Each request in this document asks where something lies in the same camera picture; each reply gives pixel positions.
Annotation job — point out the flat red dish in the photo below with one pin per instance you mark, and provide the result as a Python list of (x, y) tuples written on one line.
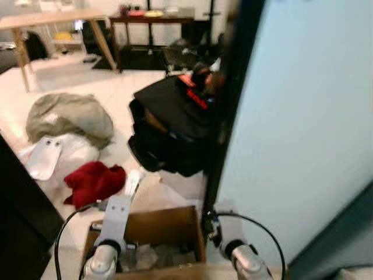
[(135, 13)]

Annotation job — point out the white flat plastic piece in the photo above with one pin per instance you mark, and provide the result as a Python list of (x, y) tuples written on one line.
[(44, 158)]

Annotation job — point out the black chair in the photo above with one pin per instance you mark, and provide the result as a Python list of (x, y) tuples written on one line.
[(36, 45), (94, 36)]

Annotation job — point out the light wooden table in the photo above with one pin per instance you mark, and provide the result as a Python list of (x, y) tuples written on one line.
[(52, 17)]

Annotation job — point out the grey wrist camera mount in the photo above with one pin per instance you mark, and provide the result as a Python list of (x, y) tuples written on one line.
[(115, 219), (231, 224)]

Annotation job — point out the dark wooden table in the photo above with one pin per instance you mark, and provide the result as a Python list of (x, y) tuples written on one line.
[(151, 20)]

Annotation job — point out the white plastic bag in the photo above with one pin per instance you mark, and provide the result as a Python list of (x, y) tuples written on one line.
[(78, 154)]

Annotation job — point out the flat yellow dish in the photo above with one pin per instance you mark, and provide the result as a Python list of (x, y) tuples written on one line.
[(154, 13)]

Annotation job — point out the yellow item under table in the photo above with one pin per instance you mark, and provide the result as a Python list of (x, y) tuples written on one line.
[(63, 36)]

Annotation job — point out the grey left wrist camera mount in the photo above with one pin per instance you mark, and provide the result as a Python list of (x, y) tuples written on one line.
[(115, 219)]

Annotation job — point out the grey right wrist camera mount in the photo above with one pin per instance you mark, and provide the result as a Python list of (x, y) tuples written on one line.
[(231, 224)]

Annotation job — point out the brown cardboard box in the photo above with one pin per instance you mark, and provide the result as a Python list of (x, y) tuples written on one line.
[(169, 224)]

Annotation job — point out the dark red cloth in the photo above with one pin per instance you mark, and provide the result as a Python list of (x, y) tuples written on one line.
[(93, 184)]

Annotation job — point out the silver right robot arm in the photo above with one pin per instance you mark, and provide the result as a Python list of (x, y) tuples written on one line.
[(250, 265)]

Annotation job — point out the black door frame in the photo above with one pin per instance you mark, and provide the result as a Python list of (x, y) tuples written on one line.
[(239, 70)]

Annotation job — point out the black wardrobe cabinet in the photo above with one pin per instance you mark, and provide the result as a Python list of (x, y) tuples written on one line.
[(23, 233)]

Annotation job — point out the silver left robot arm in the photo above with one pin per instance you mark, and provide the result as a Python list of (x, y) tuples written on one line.
[(100, 265)]

